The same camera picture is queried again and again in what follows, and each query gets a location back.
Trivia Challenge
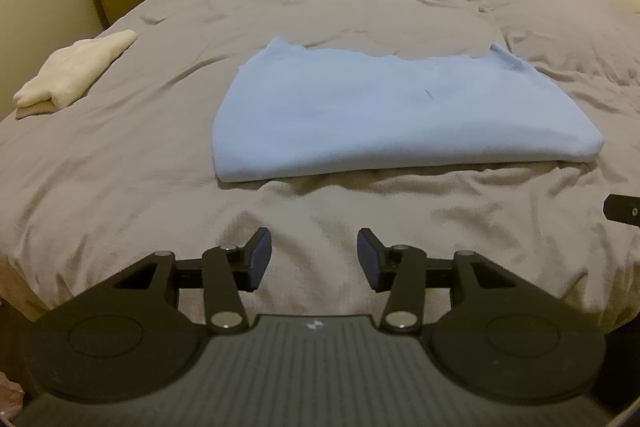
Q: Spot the light blue sweatshirt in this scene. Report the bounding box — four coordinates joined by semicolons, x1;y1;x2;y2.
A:
213;38;604;183

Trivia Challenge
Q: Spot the grey duvet cover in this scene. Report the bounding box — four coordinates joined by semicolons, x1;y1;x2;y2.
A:
1;0;639;330

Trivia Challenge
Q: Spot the folded white towel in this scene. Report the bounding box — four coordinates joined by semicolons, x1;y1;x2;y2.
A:
13;29;138;119

